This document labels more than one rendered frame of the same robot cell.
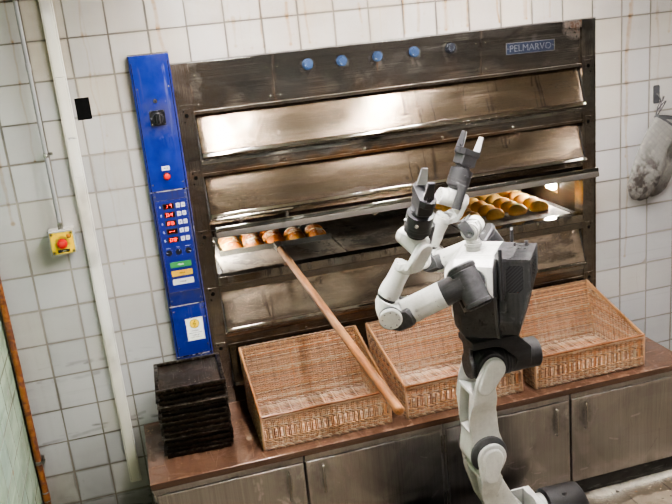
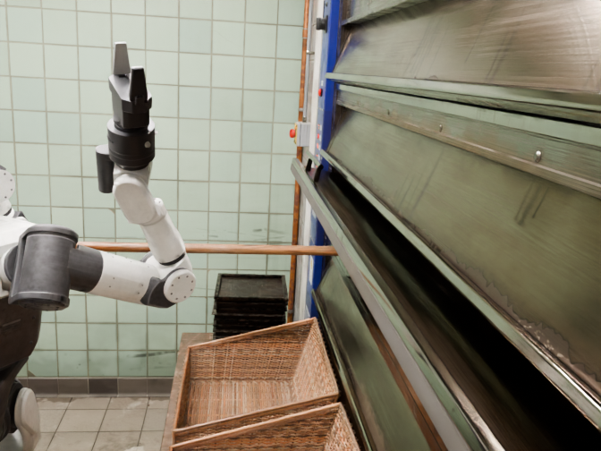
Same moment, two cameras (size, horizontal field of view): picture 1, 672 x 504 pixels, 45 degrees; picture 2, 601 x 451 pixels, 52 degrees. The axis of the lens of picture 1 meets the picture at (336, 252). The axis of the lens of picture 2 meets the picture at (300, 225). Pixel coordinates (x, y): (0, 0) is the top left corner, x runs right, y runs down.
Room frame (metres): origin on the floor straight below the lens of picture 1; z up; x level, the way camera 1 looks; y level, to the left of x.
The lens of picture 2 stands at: (3.53, -1.63, 1.74)
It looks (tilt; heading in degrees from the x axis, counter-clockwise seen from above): 14 degrees down; 97
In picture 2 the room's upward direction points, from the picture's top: 3 degrees clockwise
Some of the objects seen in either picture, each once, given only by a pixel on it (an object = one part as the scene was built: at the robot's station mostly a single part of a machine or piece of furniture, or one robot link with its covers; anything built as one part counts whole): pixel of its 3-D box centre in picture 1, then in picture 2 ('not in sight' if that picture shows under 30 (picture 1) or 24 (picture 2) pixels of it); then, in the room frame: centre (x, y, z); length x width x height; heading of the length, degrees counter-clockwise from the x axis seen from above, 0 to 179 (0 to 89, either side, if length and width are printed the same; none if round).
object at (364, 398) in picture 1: (312, 383); (253, 387); (3.18, 0.16, 0.72); 0.56 x 0.49 x 0.28; 104
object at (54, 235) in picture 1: (62, 240); (303, 133); (3.18, 1.10, 1.46); 0.10 x 0.07 x 0.10; 104
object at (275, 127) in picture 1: (400, 110); (419, 44); (3.58, -0.35, 1.80); 1.79 x 0.11 x 0.19; 104
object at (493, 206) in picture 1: (483, 200); not in sight; (4.15, -0.80, 1.21); 0.61 x 0.48 x 0.06; 14
